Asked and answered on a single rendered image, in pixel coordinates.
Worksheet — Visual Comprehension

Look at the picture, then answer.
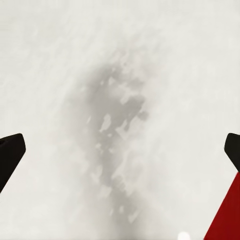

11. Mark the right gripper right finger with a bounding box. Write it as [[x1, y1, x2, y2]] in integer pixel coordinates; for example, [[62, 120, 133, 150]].
[[224, 133, 240, 173]]

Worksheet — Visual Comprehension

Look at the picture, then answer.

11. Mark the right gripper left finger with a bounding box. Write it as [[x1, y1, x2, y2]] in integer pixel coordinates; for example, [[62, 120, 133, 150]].
[[0, 133, 26, 194]]

